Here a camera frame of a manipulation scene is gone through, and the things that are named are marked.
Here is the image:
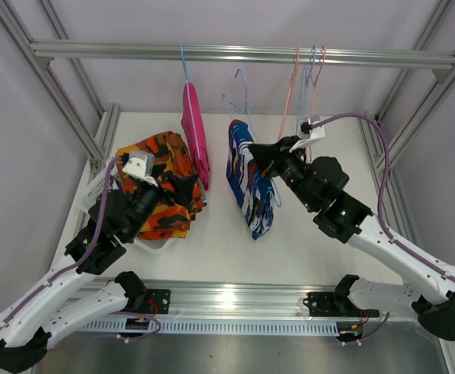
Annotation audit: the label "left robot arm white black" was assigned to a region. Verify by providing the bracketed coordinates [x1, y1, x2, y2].
[0, 175, 197, 373]

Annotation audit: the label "slotted cable duct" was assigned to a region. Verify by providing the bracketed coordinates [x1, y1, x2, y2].
[81, 316, 339, 337]

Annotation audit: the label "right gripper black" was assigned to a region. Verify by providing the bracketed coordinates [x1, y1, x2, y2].
[248, 136, 318, 212]

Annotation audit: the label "pink trousers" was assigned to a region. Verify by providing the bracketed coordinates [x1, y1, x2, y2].
[181, 83, 210, 191]

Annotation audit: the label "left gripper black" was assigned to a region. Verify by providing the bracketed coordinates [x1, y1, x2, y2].
[125, 163, 198, 242]

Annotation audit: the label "aluminium hanging rail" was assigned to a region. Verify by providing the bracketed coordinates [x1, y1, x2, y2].
[30, 40, 455, 71]

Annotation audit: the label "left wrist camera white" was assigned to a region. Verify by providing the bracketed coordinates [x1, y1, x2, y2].
[122, 150, 158, 186]

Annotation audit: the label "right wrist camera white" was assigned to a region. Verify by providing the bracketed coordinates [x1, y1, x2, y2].
[290, 115, 326, 153]

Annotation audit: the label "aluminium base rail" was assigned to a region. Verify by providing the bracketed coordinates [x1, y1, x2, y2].
[28, 278, 419, 323]

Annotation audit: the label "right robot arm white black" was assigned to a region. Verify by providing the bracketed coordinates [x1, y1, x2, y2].
[249, 136, 455, 341]

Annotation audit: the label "white plastic basket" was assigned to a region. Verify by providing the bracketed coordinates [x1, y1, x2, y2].
[81, 167, 176, 255]

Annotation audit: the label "blue hanger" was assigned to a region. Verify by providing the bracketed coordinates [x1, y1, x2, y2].
[295, 45, 316, 136]
[222, 69, 282, 207]

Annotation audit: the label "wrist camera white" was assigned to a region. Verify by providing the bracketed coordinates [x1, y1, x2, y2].
[290, 115, 326, 153]
[122, 150, 158, 186]

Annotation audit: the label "pink hanger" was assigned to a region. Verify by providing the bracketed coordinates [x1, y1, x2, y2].
[310, 45, 326, 115]
[278, 44, 302, 140]

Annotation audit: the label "right aluminium frame post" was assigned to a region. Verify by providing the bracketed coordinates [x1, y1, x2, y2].
[374, 1, 455, 242]

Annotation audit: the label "aluminium frame post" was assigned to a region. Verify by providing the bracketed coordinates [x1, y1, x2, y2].
[374, 1, 455, 242]
[0, 1, 122, 174]

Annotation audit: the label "blue white patterned trousers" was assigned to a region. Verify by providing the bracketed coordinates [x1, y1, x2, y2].
[226, 119, 275, 240]

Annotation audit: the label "orange patterned trousers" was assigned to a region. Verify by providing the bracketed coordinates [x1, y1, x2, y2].
[115, 131, 205, 241]

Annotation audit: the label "left aluminium frame post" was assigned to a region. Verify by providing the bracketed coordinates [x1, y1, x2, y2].
[0, 1, 122, 174]

